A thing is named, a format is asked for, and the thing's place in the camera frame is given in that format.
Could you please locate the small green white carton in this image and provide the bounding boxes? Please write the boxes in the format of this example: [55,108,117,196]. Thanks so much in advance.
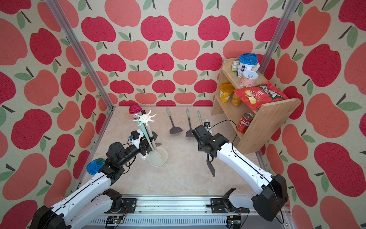
[232,60,240,72]

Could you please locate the white utensil rack stand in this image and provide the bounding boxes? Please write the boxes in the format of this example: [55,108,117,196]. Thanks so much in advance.
[133,110,168,167]

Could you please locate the beige spatula mint handle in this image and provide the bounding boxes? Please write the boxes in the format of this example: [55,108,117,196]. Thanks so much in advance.
[197,110,204,126]

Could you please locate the orange schweppes can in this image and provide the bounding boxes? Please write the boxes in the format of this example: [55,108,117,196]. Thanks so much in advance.
[231,92,242,107]

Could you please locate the grey slotted utensil mint handle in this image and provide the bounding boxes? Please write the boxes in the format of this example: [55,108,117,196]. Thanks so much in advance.
[206,154,216,177]

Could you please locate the pink lid yogurt cup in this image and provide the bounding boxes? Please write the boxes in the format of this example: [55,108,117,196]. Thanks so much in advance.
[129,104,143,119]

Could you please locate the yellow mango cup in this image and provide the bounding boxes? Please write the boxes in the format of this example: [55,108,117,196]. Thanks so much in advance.
[220,83,235,103]

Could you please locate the blue plastic bowl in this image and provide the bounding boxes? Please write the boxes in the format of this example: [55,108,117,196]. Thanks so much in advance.
[86,158,105,176]

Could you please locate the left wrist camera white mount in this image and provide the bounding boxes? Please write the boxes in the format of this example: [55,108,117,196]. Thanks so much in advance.
[128,129,144,149]

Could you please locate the aluminium corner post right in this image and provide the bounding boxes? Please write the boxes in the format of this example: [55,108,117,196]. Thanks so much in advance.
[259,0,301,74]

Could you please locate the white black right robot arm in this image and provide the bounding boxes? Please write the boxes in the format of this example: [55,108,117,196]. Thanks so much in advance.
[192,125,288,221]

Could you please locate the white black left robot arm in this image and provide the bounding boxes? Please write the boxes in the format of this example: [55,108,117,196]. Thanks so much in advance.
[30,138,151,229]

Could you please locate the aluminium corner post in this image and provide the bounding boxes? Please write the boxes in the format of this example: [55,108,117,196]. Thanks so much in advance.
[259,0,301,74]
[46,0,114,113]

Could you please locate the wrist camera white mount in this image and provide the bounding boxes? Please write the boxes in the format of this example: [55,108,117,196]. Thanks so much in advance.
[128,129,144,149]
[204,122,211,129]

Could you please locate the pink tin can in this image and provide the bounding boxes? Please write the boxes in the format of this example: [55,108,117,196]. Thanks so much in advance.
[239,70,259,88]

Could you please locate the wooden shelf unit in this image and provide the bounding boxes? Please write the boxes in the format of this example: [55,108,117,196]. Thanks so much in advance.
[211,58,302,155]

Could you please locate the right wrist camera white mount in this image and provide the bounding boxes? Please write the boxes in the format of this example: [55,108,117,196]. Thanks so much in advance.
[204,122,211,129]

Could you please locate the red chips bag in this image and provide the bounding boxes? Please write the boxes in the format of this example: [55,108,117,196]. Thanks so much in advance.
[234,81,289,110]

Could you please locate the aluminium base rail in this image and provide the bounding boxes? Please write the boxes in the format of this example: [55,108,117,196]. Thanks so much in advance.
[65,195,295,229]

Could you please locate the aluminium corner post left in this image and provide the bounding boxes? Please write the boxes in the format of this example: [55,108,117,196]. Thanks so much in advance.
[46,0,114,113]

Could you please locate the blue lid yogurt tub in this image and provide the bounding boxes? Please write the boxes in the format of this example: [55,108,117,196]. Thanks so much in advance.
[237,53,260,78]

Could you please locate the red cola can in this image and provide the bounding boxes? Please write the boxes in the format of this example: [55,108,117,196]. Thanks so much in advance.
[237,112,254,133]

